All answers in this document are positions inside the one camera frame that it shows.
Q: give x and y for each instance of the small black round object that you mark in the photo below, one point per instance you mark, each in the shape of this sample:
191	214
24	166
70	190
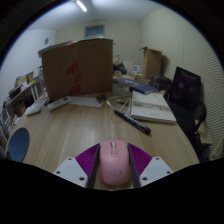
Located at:
48	101

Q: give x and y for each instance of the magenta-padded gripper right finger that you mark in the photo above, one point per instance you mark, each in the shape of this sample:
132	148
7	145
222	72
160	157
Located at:
153	168

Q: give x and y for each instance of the ceiling light tube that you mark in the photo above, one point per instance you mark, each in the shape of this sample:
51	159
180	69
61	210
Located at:
81	6

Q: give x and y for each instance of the small wall window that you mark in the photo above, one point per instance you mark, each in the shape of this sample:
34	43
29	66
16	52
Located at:
94	31

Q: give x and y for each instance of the large brown cardboard box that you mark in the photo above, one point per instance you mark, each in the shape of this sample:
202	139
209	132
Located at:
80	68

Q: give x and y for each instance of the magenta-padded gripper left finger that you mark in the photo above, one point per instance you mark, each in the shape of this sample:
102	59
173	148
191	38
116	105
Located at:
71	170

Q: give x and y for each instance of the white remote control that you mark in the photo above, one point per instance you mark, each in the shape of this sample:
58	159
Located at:
59	103

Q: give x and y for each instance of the black office chair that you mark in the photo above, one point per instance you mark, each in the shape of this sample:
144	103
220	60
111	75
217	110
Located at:
186	96

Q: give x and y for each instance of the dark bag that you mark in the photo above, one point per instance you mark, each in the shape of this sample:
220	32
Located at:
160	82

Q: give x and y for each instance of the black marker pen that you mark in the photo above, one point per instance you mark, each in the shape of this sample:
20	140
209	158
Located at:
133	122

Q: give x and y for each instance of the white flat rectangular device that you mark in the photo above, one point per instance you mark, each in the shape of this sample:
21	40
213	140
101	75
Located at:
33	110

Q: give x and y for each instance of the shelf unit with books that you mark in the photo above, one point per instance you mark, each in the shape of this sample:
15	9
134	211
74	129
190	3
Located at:
6	125

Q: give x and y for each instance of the wooden side desk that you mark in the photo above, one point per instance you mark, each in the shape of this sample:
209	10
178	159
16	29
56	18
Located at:
20	91

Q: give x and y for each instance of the blue book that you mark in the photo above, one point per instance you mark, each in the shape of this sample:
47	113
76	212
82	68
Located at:
141	87

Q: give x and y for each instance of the grey flat board stack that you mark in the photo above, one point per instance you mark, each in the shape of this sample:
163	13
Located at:
53	47

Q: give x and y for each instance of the round wall clock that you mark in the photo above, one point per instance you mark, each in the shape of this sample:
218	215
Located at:
46	41

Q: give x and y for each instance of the small open cardboard box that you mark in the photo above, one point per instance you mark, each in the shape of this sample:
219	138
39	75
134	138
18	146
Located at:
152	63

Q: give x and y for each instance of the open white book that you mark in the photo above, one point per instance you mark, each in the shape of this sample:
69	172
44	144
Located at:
150	108

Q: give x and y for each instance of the pink computer mouse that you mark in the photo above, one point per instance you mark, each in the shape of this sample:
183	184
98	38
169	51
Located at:
115	163

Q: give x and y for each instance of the printed white paper sheet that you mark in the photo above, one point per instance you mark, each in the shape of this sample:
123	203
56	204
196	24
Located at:
40	101

